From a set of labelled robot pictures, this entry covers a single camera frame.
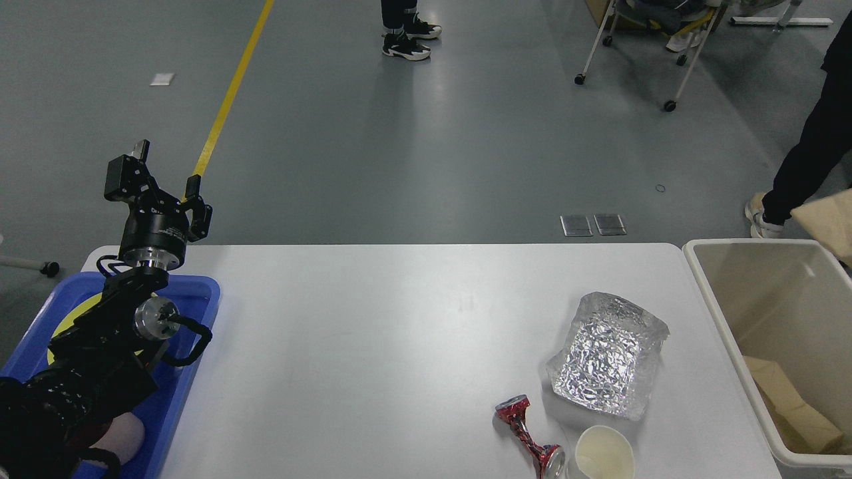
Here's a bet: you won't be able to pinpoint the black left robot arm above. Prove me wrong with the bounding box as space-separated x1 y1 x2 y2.
1 140 213 478

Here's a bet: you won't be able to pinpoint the person at right edge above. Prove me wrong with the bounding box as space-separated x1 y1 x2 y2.
744 15 851 239

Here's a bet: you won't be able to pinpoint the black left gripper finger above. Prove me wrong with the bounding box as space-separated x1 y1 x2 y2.
174 175 213 241
103 139 160 212

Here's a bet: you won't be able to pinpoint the foil tray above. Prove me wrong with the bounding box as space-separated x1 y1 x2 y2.
545 291 670 421

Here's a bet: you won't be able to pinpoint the beige plastic bin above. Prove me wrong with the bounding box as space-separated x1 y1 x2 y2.
684 238 851 478

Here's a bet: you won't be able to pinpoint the crushed red can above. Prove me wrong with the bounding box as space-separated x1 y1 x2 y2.
494 394 567 478

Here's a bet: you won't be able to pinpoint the person in black trousers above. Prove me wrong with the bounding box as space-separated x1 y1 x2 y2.
380 1 443 61

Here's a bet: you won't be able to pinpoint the brown paper bag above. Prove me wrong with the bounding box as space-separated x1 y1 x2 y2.
791 188 851 267

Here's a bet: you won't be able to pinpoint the white rolling chair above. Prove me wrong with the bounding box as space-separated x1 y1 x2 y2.
573 1 730 112

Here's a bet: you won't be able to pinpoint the blue plastic tray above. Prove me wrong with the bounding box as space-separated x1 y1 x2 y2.
2 271 221 478

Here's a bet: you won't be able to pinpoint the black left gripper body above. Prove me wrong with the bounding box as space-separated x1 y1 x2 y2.
118 204 189 271

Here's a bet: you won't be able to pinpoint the metal floor plates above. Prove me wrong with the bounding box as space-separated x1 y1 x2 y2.
559 214 627 238

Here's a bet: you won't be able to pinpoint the yellow plate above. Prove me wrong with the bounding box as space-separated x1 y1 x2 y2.
47 292 160 367

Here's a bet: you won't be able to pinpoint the pink mug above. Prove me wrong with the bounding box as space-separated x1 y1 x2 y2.
67 412 145 466

